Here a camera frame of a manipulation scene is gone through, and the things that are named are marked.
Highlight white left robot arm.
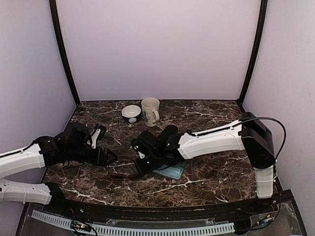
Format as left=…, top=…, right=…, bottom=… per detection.
left=0, top=122, right=118, bottom=214

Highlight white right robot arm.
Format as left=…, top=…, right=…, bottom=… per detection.
left=130, top=112, right=279, bottom=213

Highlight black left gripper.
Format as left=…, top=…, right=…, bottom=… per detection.
left=66, top=145, right=118, bottom=167

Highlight black left corner post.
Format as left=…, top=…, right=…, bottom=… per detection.
left=49, top=0, right=81, bottom=106

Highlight white slotted cable duct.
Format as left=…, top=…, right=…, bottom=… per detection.
left=31, top=210, right=235, bottom=236

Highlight black glasses case beige lining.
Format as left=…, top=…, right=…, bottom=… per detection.
left=157, top=125, right=178, bottom=143

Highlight white teal ceramic bowl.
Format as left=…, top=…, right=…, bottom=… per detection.
left=121, top=105, right=142, bottom=123

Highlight brown tinted sunglasses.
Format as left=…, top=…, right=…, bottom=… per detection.
left=108, top=160, right=141, bottom=180

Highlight cream ceramic mug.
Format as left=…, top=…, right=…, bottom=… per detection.
left=141, top=97, right=160, bottom=127

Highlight black right corner post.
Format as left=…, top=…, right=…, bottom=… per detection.
left=236, top=0, right=268, bottom=107

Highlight blue grey glasses case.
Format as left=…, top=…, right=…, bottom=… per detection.
left=153, top=162, right=185, bottom=180

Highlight black corner post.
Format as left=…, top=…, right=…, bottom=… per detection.
left=236, top=0, right=268, bottom=107
left=49, top=0, right=81, bottom=106

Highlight black front rail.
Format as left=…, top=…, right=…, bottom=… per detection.
left=65, top=189, right=293, bottom=221

